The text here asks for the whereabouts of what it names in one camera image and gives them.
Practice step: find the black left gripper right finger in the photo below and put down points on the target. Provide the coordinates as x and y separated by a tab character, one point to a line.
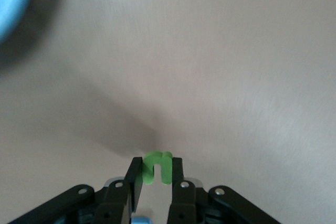
189	203

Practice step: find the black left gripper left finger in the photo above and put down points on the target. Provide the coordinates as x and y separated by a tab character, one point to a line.
110	203

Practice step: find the green foam letter n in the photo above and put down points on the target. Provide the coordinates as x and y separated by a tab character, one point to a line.
157	159

